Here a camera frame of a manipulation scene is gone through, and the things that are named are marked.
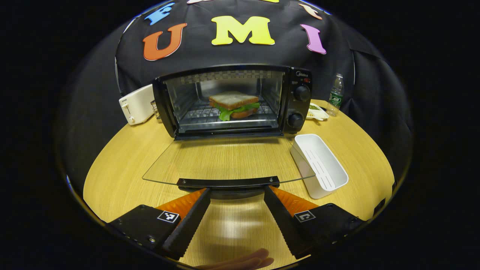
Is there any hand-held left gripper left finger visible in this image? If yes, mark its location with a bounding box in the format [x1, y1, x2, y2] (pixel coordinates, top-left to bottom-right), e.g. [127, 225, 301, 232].
[106, 187, 212, 261]

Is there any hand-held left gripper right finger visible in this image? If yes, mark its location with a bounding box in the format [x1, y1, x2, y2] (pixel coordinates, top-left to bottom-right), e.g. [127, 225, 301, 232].
[263, 185, 365, 260]

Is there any black electric oven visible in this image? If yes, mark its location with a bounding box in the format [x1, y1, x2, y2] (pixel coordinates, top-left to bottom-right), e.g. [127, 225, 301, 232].
[141, 64, 317, 190]

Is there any sandwich with lettuce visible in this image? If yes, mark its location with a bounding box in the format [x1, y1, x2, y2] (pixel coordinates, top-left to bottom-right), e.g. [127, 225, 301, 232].
[208, 90, 261, 122]

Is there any white plastic container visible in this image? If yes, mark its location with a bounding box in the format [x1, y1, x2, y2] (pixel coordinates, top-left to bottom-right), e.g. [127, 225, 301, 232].
[290, 133, 350, 200]

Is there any white divided plate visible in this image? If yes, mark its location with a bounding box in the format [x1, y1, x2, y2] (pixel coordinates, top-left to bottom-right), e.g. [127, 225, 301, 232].
[305, 102, 330, 122]

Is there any white toaster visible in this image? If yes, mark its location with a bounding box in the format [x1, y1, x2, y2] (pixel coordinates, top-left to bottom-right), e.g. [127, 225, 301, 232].
[118, 84, 156, 126]

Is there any clear plastic water bottle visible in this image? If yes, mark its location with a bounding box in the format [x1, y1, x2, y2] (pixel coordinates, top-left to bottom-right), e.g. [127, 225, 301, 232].
[325, 73, 345, 117]

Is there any black backdrop cloth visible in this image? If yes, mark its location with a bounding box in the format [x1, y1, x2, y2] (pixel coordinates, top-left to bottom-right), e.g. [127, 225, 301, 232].
[56, 0, 414, 188]

